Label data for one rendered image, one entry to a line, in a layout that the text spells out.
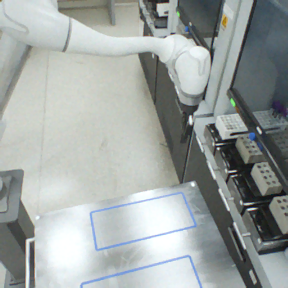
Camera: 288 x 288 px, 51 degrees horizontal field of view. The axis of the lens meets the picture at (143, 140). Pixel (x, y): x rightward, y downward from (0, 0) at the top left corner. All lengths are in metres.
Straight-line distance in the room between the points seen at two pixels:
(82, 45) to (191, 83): 0.41
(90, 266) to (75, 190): 1.21
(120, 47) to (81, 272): 0.70
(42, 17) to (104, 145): 1.64
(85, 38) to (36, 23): 0.14
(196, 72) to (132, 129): 1.52
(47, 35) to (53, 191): 1.47
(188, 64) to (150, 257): 0.65
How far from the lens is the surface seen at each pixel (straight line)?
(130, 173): 2.21
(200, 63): 1.06
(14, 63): 1.13
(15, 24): 0.89
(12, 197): 1.35
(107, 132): 2.51
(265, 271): 1.17
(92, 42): 0.93
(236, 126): 1.36
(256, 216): 1.15
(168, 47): 1.17
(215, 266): 1.03
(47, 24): 0.89
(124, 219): 1.07
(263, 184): 1.18
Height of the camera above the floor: 1.75
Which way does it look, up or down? 46 degrees down
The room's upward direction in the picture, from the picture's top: 2 degrees clockwise
